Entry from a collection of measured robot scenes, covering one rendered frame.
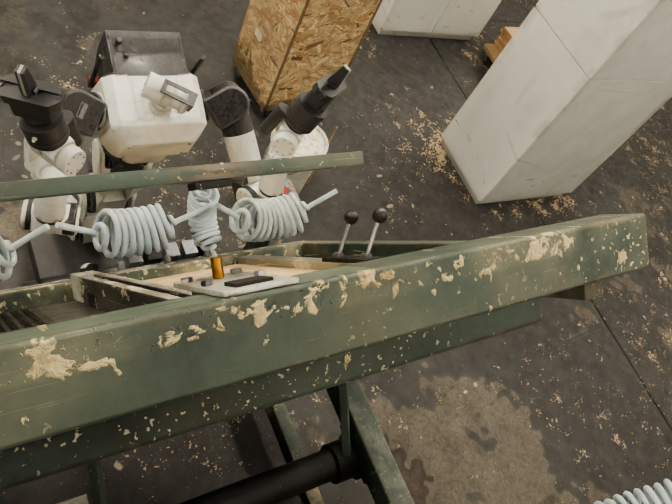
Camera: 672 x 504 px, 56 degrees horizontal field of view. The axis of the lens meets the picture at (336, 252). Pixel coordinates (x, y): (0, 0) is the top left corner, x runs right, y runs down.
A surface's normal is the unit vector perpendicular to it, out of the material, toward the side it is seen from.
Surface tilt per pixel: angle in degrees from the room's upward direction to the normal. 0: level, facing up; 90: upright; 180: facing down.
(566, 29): 90
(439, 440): 0
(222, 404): 34
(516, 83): 90
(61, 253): 0
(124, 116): 23
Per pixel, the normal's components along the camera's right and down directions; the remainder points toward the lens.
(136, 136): 0.51, 0.56
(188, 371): 0.53, 0.01
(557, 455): 0.36, -0.54
